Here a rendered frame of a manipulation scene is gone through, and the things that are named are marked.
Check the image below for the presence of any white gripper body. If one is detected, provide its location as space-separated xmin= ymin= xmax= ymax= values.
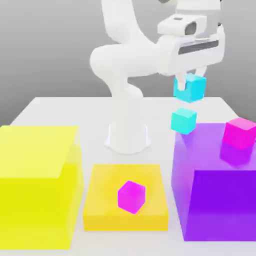
xmin=158 ymin=26 xmax=226 ymax=78

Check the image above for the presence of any small cyan cube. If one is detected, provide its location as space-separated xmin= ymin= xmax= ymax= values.
xmin=172 ymin=72 xmax=207 ymax=104

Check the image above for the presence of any small turquoise cube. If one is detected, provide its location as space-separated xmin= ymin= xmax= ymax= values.
xmin=170 ymin=107 xmax=198 ymax=136

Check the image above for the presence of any small magenta cube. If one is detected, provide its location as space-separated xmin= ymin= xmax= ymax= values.
xmin=117 ymin=180 xmax=147 ymax=215
xmin=222 ymin=117 xmax=256 ymax=151

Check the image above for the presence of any large purple box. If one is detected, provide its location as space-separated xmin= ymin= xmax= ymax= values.
xmin=171 ymin=122 xmax=256 ymax=242

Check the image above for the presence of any large orange box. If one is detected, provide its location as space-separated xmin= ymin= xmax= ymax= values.
xmin=82 ymin=163 xmax=169 ymax=232

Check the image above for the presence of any large yellow box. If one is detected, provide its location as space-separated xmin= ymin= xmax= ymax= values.
xmin=0 ymin=125 xmax=84 ymax=251

